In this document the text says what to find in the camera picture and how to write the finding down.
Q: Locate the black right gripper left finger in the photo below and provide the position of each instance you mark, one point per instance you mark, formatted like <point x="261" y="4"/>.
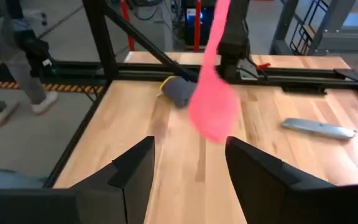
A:
<point x="73" y="207"/>

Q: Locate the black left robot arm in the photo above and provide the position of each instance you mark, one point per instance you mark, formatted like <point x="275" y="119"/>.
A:
<point x="235" y="37"/>

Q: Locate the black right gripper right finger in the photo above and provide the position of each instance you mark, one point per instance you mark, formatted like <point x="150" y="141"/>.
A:
<point x="291" y="202"/>

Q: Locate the black flat bracket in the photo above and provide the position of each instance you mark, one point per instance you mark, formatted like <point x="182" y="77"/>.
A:
<point x="303" y="90"/>

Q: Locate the wooden workbench grey steel legs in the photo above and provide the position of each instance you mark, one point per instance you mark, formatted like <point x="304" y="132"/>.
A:
<point x="346" y="40"/>

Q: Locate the pink elastic bandage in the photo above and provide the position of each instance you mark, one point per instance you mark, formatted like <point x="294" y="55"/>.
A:
<point x="213" y="109"/>

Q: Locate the red metal post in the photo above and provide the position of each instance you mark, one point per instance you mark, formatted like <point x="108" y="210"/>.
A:
<point x="197" y="25"/>
<point x="128" y="25"/>

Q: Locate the black computer case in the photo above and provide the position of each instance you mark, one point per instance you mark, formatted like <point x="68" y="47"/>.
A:
<point x="194" y="28"/>

